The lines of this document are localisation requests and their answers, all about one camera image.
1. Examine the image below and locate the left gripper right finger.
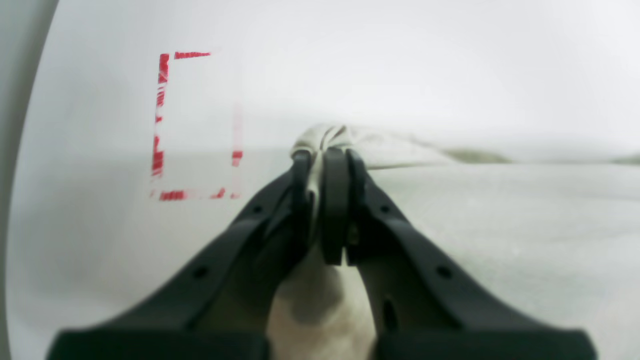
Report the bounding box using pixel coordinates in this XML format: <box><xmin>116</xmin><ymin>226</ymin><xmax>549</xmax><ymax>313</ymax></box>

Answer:
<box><xmin>321</xmin><ymin>148</ymin><xmax>598</xmax><ymax>360</ymax></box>

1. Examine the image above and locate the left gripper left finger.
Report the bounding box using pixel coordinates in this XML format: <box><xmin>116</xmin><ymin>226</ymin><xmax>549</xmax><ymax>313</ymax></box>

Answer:
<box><xmin>47</xmin><ymin>150</ymin><xmax>313</xmax><ymax>360</ymax></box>

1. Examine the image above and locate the beige T-shirt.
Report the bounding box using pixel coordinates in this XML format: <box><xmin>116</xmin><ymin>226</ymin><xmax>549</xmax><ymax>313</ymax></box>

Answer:
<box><xmin>292</xmin><ymin>124</ymin><xmax>640</xmax><ymax>360</ymax></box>

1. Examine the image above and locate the red tape rectangle marking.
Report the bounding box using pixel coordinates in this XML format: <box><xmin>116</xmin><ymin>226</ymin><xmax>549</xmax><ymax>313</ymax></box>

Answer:
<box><xmin>150</xmin><ymin>49</ymin><xmax>244</xmax><ymax>202</ymax></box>

